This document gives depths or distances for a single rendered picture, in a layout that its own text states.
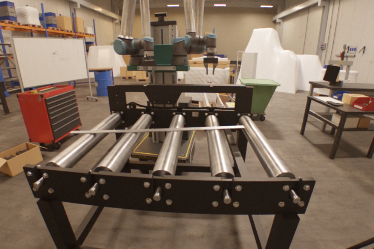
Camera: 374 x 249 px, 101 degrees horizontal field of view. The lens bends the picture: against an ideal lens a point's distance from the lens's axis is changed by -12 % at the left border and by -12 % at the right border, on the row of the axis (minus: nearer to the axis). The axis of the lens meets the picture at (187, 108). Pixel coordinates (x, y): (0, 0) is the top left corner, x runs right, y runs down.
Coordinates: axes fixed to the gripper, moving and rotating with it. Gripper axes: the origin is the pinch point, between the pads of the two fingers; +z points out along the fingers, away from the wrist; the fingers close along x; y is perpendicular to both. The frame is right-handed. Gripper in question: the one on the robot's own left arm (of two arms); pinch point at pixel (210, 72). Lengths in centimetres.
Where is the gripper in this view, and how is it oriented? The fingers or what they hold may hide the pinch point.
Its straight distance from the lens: 163.9
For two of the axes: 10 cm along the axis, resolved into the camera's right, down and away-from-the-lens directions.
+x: 10.0, 0.2, -0.5
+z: 0.0, 9.5, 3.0
